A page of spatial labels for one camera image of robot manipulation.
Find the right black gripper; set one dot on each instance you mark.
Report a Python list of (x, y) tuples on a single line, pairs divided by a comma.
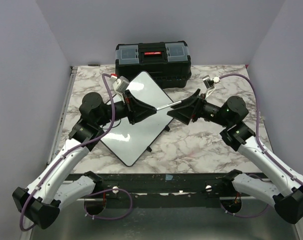
[(190, 108)]

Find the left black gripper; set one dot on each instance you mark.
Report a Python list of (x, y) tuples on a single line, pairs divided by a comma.
[(136, 110)]

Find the white whiteboard marker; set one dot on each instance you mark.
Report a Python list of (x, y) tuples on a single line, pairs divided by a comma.
[(168, 105)]

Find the white whiteboard black frame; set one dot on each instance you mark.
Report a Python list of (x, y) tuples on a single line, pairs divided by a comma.
[(128, 142)]

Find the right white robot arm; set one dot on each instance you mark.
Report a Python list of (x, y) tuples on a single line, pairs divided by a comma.
[(284, 190)]

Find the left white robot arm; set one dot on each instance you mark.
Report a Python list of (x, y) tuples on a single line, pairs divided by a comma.
[(42, 200)]

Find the black plastic toolbox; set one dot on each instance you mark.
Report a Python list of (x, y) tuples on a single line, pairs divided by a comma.
[(168, 63)]

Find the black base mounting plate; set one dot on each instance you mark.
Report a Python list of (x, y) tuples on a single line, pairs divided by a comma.
[(160, 190)]

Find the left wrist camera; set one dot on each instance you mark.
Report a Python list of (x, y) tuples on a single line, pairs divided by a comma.
[(119, 85)]

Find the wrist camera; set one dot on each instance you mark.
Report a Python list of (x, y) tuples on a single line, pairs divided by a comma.
[(119, 85), (210, 84)]

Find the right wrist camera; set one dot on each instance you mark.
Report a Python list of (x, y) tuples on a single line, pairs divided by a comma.
[(210, 84)]

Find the aluminium side rail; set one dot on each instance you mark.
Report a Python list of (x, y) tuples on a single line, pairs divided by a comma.
[(25, 222)]

